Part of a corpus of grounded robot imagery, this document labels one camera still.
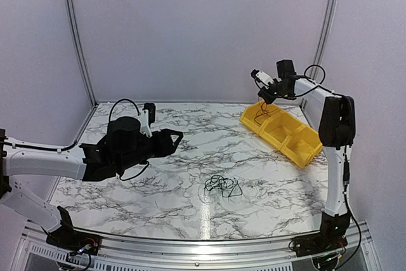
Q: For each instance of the aluminium front rail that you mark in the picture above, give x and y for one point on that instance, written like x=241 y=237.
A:
x=136 y=253

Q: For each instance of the aluminium frame post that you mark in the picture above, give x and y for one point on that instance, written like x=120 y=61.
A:
x=325 y=30
x=79 y=52

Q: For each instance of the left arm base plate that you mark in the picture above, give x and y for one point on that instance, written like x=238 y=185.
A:
x=76 y=242

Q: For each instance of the yellow bin right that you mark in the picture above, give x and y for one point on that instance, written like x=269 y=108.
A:
x=302 y=146

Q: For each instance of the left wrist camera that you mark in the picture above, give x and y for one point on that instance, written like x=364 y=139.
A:
x=146 y=118

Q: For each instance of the yellow bin left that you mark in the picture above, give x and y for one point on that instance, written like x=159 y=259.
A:
x=255 y=116

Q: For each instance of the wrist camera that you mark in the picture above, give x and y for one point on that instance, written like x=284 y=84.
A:
x=146 y=118
x=262 y=79

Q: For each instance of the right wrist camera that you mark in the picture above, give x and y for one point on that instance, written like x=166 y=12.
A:
x=262 y=79

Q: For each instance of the yellow bin middle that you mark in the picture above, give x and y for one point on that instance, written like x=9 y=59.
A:
x=280 y=128

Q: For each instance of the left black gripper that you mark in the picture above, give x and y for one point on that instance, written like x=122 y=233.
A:
x=165 y=146

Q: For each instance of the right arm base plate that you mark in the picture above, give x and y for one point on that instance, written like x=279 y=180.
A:
x=315 y=244

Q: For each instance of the yellow bin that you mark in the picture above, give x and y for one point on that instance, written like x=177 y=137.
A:
x=302 y=146
x=255 y=116
x=280 y=128

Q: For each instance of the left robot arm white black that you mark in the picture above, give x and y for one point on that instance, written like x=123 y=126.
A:
x=128 y=141

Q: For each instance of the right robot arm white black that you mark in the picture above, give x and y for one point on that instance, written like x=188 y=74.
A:
x=336 y=132

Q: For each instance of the right aluminium frame post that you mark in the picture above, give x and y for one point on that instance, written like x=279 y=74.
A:
x=325 y=30

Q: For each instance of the left aluminium frame post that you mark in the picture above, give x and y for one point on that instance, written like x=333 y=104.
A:
x=79 y=52

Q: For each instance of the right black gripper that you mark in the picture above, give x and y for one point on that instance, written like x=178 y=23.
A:
x=263 y=94

